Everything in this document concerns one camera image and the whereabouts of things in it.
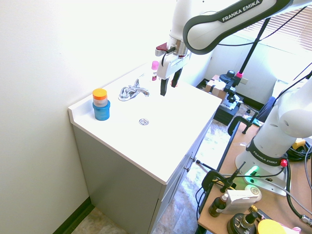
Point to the chrome cabinet knob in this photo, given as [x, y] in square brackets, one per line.
[187, 168]
[193, 159]

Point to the white Franka Emika robot arm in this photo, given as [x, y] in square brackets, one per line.
[275, 122]

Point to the white sink countertop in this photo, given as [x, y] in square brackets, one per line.
[146, 122]

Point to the black storage drawer unit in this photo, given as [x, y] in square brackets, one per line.
[225, 111]

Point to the black round jar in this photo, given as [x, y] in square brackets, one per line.
[241, 223]

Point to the yellow round lid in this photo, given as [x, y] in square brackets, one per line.
[271, 227]

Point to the black C-clamp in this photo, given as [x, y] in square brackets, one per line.
[219, 179]
[241, 124]

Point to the dark red wrist camera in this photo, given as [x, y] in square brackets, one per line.
[161, 48]

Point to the pink capped bottle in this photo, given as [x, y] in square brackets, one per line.
[154, 70]

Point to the chrome sink faucet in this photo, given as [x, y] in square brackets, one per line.
[132, 91]

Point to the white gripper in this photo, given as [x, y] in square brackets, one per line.
[172, 65]

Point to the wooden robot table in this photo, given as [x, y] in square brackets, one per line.
[253, 185]

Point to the red emergency stop button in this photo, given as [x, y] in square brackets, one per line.
[283, 163]

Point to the black tripod head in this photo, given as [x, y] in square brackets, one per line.
[231, 84]

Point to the brown glass bottle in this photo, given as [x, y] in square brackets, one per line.
[218, 204]

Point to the window blinds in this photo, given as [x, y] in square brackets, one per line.
[278, 26]

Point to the grey vanity cabinet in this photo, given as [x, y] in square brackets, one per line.
[136, 180]

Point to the orange lidded jar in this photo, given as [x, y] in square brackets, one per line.
[100, 97]

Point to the blue plastic jar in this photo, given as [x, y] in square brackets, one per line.
[101, 111]

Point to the white cardboard box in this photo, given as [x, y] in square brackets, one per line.
[240, 201]

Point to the chrome sink drain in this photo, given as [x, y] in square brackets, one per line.
[143, 121]

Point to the white round container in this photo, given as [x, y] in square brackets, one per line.
[253, 190]

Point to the black camera stand pole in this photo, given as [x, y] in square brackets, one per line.
[253, 46]

